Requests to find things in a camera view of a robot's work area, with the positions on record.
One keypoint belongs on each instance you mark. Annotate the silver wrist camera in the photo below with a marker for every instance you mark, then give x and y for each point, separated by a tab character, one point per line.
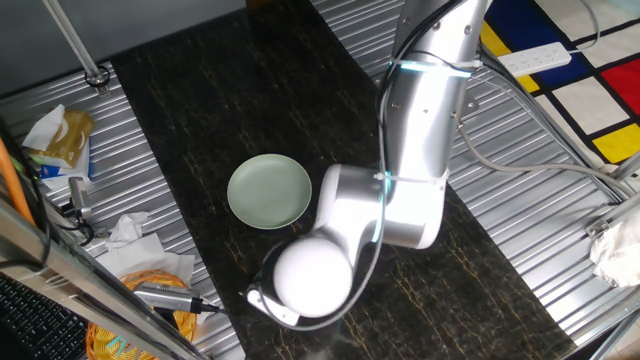
270	307

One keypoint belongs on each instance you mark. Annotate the aluminium frame rail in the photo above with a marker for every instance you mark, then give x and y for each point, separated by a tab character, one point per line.
615	212
617	334

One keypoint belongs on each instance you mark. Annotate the white crumpled cloth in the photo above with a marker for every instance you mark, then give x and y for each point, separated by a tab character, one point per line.
620	250

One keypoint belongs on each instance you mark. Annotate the black keyboard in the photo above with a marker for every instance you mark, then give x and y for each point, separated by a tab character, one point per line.
40	325

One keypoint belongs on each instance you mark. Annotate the aluminium pole with base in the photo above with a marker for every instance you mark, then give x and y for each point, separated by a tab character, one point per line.
75	45

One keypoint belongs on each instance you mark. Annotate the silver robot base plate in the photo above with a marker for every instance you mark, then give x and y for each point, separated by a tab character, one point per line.
472	105

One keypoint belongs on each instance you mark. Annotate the silver camera with black plug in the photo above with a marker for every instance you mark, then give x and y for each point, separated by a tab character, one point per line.
165	297

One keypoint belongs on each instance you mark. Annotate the crumpled white tissue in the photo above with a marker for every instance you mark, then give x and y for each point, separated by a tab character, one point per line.
125	227

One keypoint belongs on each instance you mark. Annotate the pale green round plate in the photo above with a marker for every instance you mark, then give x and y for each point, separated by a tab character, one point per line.
265	192

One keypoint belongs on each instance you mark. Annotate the white power strip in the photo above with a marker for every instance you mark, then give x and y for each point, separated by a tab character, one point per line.
535	59

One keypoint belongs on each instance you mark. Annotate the yellow wicker basket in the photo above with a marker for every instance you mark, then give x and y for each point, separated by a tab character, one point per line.
100	345

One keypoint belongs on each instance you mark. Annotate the wide aluminium frame bar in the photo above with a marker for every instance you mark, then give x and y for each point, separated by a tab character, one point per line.
75	280

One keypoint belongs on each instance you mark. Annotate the teal plastic clothespin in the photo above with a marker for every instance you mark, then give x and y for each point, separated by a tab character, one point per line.
116	345

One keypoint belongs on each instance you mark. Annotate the black gold-veined marble mat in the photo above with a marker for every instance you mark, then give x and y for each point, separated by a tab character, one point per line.
200	100

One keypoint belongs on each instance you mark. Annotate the orange tube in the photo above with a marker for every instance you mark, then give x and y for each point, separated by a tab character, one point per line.
12	185

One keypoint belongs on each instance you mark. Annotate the flat white paper towel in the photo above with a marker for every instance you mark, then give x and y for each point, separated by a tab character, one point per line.
145	255

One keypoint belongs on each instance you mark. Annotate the white blue tissue pack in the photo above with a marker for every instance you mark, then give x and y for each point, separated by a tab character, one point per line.
65	172

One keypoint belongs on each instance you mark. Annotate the yellow tissue box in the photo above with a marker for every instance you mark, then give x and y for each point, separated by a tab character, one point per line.
70	135

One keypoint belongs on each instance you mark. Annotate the colourful squares floor mat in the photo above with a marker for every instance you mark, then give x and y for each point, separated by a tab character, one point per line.
590	105

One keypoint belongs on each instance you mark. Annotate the small silver camera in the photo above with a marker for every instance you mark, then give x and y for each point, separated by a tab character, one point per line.
79	195

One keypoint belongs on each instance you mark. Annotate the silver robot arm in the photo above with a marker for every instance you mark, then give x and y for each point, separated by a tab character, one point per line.
420	125

